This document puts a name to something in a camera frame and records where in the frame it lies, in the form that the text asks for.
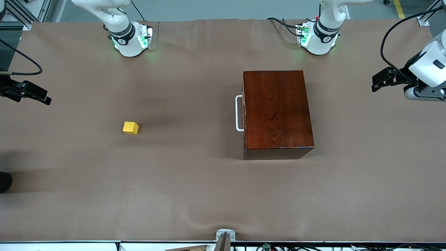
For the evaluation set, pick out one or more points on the grey metal camera bracket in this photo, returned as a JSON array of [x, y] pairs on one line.
[[224, 235]]

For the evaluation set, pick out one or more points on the aluminium frame profile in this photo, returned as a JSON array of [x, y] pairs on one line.
[[24, 21], [425, 19]]

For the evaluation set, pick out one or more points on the black rounded object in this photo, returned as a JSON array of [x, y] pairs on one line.
[[5, 182]]

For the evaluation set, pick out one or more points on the dark brown wooden cabinet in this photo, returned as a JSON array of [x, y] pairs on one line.
[[278, 111]]

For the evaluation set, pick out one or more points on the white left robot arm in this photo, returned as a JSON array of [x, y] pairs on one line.
[[322, 42]]

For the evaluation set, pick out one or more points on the yellow wooden block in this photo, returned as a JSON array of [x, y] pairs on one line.
[[130, 128]]

